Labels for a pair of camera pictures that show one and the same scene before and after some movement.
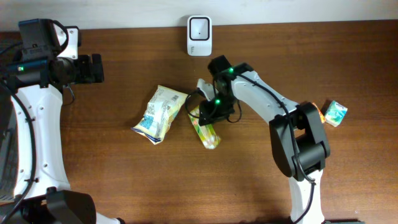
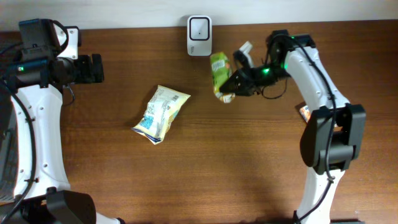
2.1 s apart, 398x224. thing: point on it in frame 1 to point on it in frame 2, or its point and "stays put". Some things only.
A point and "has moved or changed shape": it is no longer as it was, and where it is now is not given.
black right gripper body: (218, 108) to (262, 75)
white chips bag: (161, 110) stays put
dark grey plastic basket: (7, 191) stays put
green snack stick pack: (207, 134) has moved or changed shape
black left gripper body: (84, 71) stays put
